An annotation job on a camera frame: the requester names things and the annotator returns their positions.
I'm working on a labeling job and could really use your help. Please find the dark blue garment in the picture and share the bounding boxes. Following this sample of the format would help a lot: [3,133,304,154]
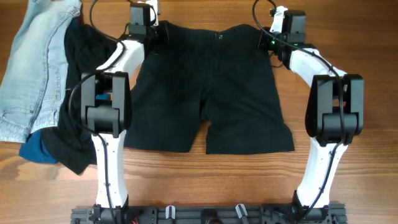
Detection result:
[18,17,110,165]

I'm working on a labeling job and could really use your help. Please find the light blue denim jeans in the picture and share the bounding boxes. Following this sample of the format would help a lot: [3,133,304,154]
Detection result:
[1,0,81,142]

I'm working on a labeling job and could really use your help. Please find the black garment in pile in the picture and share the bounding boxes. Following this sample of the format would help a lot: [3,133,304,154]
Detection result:
[40,23,125,175]

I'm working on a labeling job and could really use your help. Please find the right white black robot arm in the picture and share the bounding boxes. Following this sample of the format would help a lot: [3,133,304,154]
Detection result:
[262,6,364,211]

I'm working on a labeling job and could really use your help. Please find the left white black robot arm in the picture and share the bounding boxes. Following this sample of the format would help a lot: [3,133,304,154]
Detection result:
[79,1,160,210]

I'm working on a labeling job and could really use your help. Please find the black shorts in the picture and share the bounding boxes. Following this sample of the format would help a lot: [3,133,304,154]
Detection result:
[124,23,295,154]

